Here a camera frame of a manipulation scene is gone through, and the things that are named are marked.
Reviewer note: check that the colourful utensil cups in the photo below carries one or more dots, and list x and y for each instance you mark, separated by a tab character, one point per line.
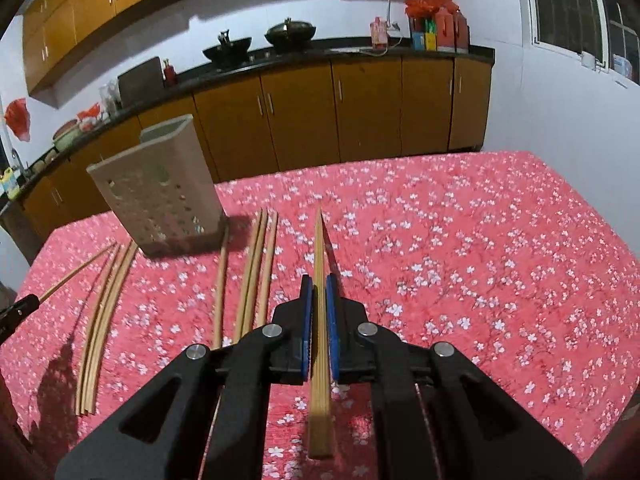
423	34

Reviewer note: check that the black wok left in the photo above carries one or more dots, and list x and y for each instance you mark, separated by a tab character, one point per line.
228	53

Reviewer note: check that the green bowl with lid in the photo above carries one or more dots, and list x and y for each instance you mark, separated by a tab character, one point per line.
66	135

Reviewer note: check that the red plastic bag hanging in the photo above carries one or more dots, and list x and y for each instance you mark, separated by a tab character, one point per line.
18	119

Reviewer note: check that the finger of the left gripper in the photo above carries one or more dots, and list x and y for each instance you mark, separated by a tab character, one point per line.
14	315

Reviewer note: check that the red sauce bottle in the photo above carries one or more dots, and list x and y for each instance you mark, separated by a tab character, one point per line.
170	75

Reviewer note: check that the red bag on counter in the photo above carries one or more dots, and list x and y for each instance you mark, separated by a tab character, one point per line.
427	8

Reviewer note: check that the yellow dish soap bottle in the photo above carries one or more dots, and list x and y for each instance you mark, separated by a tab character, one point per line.
9	183

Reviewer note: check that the dark cutting board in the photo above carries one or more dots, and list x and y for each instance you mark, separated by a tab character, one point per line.
143	82

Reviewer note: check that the beige perforated utensil holder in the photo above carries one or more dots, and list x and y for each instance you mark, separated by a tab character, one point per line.
162	192

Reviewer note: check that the lower wooden cabinets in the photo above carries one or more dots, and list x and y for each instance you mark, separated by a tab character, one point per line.
305	115

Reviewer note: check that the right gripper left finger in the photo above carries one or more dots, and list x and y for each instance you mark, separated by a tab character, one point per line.
203	415

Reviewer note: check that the black wok with lid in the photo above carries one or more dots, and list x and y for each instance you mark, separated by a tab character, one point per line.
291	36

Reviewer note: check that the red floral tablecloth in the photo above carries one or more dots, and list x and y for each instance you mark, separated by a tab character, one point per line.
494	252

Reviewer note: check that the wooden chopstick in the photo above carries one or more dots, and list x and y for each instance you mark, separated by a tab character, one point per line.
252	284
91	358
91	329
266	272
219	291
320	431
111	324
67	277
100	325
246	278

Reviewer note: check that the pink detergent bottle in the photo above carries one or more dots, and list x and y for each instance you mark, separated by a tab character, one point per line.
379	35

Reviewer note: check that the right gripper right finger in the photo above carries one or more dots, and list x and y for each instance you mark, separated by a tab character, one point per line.
436	414

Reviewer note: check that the right window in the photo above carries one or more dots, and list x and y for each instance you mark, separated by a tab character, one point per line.
602	28

